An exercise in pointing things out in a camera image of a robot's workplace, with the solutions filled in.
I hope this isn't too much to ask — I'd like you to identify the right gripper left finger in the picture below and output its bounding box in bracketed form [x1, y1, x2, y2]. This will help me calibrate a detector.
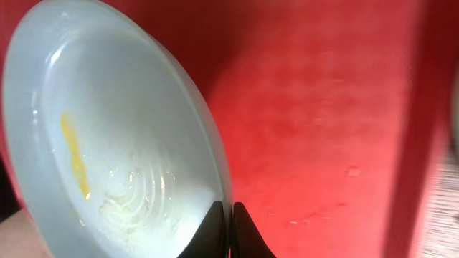
[178, 201, 228, 258]

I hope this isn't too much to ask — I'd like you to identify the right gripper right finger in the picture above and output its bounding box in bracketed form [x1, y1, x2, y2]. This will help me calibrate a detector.
[230, 202, 275, 258]

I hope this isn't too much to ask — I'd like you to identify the light blue plate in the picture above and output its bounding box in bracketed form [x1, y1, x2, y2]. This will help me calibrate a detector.
[2, 1, 232, 257]

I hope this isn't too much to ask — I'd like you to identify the red tray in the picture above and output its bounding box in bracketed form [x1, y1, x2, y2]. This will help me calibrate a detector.
[1, 1, 458, 257]

